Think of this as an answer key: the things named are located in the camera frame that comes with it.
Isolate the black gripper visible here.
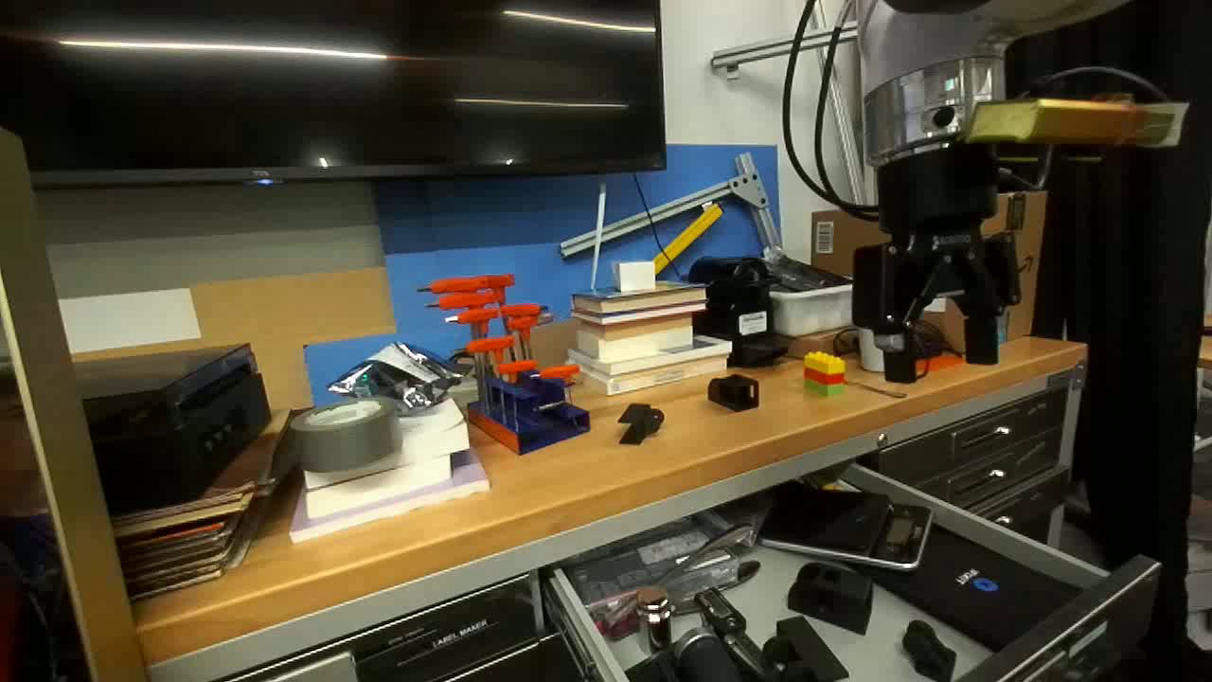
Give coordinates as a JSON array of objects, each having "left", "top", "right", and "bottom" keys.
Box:
[{"left": 853, "top": 150, "right": 1023, "bottom": 388}]

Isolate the black angular clip object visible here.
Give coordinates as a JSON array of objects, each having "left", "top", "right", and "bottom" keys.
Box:
[{"left": 616, "top": 402, "right": 665, "bottom": 449}]

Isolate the dark drawer cabinet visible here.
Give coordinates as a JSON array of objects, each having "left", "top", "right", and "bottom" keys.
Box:
[{"left": 222, "top": 377, "right": 1090, "bottom": 682}]

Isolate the open metal drawer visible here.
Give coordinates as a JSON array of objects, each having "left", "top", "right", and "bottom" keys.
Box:
[{"left": 542, "top": 459, "right": 1165, "bottom": 682}]

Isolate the white pen cup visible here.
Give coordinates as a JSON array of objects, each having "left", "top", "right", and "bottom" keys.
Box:
[{"left": 853, "top": 321, "right": 888, "bottom": 379}]

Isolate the yellow red green block stack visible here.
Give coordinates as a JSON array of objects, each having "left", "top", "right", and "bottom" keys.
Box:
[{"left": 800, "top": 350, "right": 848, "bottom": 395}]

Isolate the white plastic bin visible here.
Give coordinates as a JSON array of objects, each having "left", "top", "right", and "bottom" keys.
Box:
[{"left": 770, "top": 276, "right": 860, "bottom": 342}]

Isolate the black curtain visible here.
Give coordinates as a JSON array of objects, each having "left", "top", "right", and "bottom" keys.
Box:
[{"left": 1007, "top": 0, "right": 1212, "bottom": 682}]

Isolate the black digital scale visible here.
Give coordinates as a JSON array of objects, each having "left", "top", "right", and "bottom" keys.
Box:
[{"left": 757, "top": 483, "right": 939, "bottom": 575}]

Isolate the silver metal square ruler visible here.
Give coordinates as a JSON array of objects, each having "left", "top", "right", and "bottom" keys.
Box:
[{"left": 556, "top": 150, "right": 788, "bottom": 262}]

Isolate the black notebook with blue logo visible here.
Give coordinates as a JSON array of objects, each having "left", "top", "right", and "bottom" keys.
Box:
[{"left": 876, "top": 526, "right": 1114, "bottom": 656}]

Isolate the yellow spirit level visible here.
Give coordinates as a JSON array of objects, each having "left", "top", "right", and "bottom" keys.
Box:
[{"left": 652, "top": 203, "right": 728, "bottom": 276}]

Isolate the black blocky part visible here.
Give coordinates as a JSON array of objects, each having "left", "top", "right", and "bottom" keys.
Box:
[{"left": 783, "top": 561, "right": 879, "bottom": 636}]

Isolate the wide pale book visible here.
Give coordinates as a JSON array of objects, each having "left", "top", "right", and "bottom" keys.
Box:
[{"left": 568, "top": 338, "right": 734, "bottom": 397}]

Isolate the thin dark cover book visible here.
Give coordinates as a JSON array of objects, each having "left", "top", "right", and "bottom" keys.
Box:
[{"left": 568, "top": 285, "right": 710, "bottom": 318}]

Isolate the thick cream paged book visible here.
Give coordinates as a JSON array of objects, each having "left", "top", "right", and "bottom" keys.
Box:
[{"left": 573, "top": 311, "right": 700, "bottom": 369}]

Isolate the small black plug part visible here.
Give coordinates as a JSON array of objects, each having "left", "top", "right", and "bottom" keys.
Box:
[{"left": 896, "top": 618, "right": 960, "bottom": 682}]

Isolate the black angular part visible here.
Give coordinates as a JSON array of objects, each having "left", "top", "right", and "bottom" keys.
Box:
[{"left": 757, "top": 613, "right": 853, "bottom": 682}]

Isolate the thin white rod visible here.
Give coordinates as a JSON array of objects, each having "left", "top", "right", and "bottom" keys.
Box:
[{"left": 585, "top": 184, "right": 612, "bottom": 296}]

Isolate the clear plastic bag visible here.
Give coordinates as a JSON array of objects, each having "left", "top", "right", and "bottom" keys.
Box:
[{"left": 562, "top": 508, "right": 770, "bottom": 636}]

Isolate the black cylindrical lens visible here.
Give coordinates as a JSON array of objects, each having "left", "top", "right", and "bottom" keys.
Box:
[{"left": 634, "top": 590, "right": 759, "bottom": 682}]

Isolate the silver foil bag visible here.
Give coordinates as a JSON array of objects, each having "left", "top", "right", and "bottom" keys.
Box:
[{"left": 329, "top": 342, "right": 470, "bottom": 414}]

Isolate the pale flat board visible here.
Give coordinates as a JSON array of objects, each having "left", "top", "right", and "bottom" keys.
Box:
[{"left": 282, "top": 457, "right": 492, "bottom": 545}]

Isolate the brown cardboard sheet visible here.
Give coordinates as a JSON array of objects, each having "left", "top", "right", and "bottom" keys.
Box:
[{"left": 186, "top": 265, "right": 398, "bottom": 414}]

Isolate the black flat screen monitor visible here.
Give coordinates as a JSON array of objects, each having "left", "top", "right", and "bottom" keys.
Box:
[{"left": 0, "top": 0, "right": 670, "bottom": 185}]

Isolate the black equipment case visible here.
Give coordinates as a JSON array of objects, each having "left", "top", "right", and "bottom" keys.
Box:
[{"left": 75, "top": 342, "right": 277, "bottom": 515}]

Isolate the stack of flat boards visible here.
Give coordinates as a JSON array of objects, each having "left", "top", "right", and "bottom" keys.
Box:
[{"left": 108, "top": 414, "right": 297, "bottom": 604}]

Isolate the white paper sheet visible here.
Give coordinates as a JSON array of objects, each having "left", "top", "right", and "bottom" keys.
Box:
[{"left": 56, "top": 285, "right": 205, "bottom": 357}]

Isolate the yellowish wrist camera box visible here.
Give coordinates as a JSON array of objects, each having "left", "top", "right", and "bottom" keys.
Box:
[{"left": 966, "top": 94, "right": 1190, "bottom": 152}]

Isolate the metal wall bar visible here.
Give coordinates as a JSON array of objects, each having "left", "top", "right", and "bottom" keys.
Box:
[{"left": 706, "top": 21, "right": 867, "bottom": 76}]

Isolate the red T-handle hex key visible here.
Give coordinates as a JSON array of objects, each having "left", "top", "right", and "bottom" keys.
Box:
[
  {"left": 526, "top": 362, "right": 581, "bottom": 410},
  {"left": 499, "top": 300, "right": 547, "bottom": 382},
  {"left": 427, "top": 272, "right": 517, "bottom": 302},
  {"left": 465, "top": 333, "right": 517, "bottom": 395},
  {"left": 444, "top": 306, "right": 508, "bottom": 338},
  {"left": 492, "top": 357, "right": 542, "bottom": 410},
  {"left": 430, "top": 291, "right": 504, "bottom": 318}
]

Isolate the blue wall board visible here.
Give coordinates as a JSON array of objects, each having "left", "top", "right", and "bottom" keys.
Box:
[{"left": 297, "top": 145, "right": 819, "bottom": 410}]

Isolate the grey duct tape roll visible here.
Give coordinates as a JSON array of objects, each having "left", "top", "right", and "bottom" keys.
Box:
[{"left": 282, "top": 395, "right": 403, "bottom": 478}]

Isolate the wooden upright post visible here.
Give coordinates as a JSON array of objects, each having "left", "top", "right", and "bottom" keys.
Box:
[{"left": 0, "top": 124, "right": 146, "bottom": 682}]

